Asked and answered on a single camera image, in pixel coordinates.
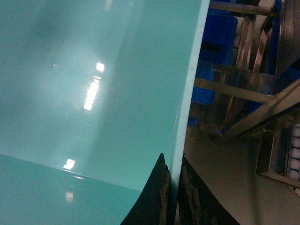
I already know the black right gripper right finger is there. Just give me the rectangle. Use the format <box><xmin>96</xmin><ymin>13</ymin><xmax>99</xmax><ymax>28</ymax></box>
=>
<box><xmin>178</xmin><ymin>157</ymin><xmax>239</xmax><ymax>225</ymax></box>

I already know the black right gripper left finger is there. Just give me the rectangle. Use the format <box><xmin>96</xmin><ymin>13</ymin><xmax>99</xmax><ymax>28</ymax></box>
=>
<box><xmin>121</xmin><ymin>153</ymin><xmax>170</xmax><ymax>225</ymax></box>

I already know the teal plastic bin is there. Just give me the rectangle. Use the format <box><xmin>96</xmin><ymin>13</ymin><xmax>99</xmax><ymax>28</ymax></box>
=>
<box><xmin>0</xmin><ymin>0</ymin><xmax>209</xmax><ymax>225</ymax></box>

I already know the blue bin lower right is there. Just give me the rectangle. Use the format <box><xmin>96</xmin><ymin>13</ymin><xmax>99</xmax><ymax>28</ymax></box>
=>
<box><xmin>187</xmin><ymin>9</ymin><xmax>239</xmax><ymax>127</ymax></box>

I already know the steel shelf frame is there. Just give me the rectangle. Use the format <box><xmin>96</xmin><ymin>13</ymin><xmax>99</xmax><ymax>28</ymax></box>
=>
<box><xmin>189</xmin><ymin>0</ymin><xmax>300</xmax><ymax>189</ymax></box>

